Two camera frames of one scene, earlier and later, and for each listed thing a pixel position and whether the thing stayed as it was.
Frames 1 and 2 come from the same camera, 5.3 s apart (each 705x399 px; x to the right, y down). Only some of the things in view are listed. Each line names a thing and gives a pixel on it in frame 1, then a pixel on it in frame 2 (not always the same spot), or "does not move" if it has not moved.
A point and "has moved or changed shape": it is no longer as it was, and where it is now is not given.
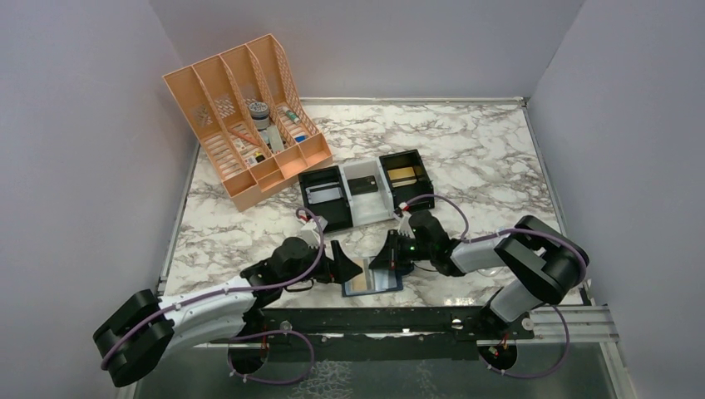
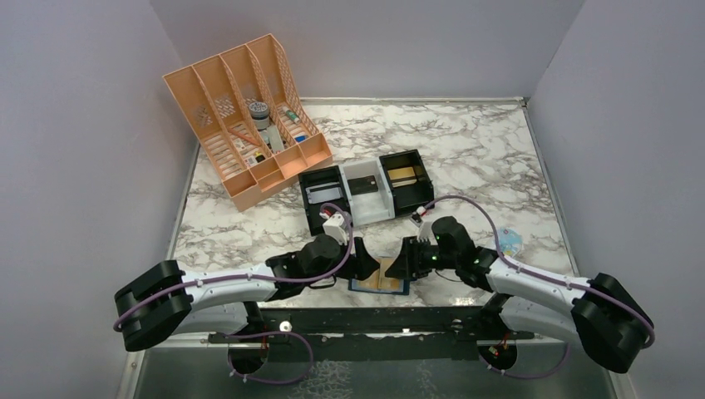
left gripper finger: [342, 268] -> [363, 263]
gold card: [359, 283] has moved or changed shape
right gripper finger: [387, 259] -> [414, 260]
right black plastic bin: [408, 179] does not move
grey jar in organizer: [259, 112] does not move
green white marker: [290, 114] does not move
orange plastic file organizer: [251, 116] does not move
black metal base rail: [383, 334] does not move
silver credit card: [324, 193] does not move
